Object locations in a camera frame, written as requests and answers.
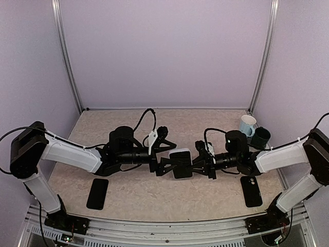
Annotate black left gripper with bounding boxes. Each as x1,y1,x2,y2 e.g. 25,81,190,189
117,140,182,176

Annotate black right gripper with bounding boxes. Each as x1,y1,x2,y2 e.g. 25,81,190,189
187,151,240,179

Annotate black phone silver frame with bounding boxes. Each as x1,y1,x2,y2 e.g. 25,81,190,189
170,155,193,179

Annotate black phone case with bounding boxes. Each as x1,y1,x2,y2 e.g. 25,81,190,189
240,176,263,208

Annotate black phone dark frame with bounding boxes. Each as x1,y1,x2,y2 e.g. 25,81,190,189
86,179,108,210

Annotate lilac silicone phone case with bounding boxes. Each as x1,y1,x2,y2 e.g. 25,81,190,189
169,148,191,158

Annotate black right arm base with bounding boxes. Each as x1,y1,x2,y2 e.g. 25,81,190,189
245,193,290,234

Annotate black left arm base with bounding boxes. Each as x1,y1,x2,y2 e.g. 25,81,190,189
44,195,90,235

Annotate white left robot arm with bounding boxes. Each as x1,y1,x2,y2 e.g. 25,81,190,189
10,121,177,229

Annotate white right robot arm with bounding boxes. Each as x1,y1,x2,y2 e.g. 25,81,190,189
190,128,328,228

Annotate light blue ceramic mug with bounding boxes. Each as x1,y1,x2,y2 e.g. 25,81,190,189
239,115,257,137

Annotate dark green cup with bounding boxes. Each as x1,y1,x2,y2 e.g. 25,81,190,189
250,127,271,149

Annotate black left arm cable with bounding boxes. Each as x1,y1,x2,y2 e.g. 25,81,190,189
0,108,158,175

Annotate aluminium front rail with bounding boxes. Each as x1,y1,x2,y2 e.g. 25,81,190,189
24,203,313,247

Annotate aluminium right corner post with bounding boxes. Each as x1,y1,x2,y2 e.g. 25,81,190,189
248,0,280,115

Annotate aluminium corner post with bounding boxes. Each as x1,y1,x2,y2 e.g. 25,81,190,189
248,0,280,115
51,0,84,114

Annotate aluminium left corner post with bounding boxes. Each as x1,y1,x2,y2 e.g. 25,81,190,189
51,0,84,114

